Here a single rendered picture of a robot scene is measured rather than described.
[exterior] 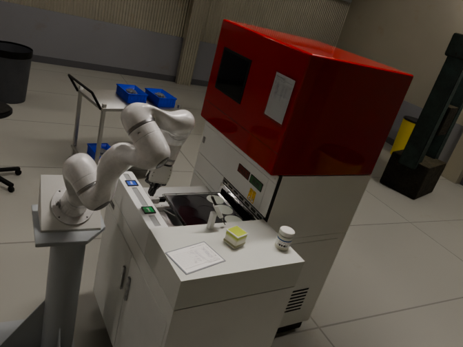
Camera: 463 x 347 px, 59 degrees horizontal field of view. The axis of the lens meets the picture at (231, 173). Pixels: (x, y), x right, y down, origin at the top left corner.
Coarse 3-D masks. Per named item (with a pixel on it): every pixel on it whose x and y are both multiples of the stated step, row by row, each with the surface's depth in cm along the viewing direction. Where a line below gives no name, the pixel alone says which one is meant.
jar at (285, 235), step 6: (282, 228) 191; (288, 228) 192; (282, 234) 188; (288, 234) 187; (276, 240) 192; (282, 240) 189; (288, 240) 189; (276, 246) 192; (282, 246) 190; (288, 246) 191
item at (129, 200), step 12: (120, 180) 214; (120, 192) 214; (132, 192) 205; (144, 192) 208; (120, 204) 214; (132, 204) 198; (144, 204) 198; (132, 216) 198; (144, 216) 188; (156, 216) 191; (132, 228) 198; (144, 228) 185; (144, 240) 185; (144, 252) 185
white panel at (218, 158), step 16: (208, 128) 262; (208, 144) 262; (224, 144) 246; (208, 160) 262; (224, 160) 246; (240, 160) 232; (208, 176) 262; (224, 176) 246; (240, 176) 232; (256, 176) 219; (272, 176) 208; (224, 192) 249; (240, 192) 232; (256, 192) 219; (272, 192) 208; (256, 208) 219
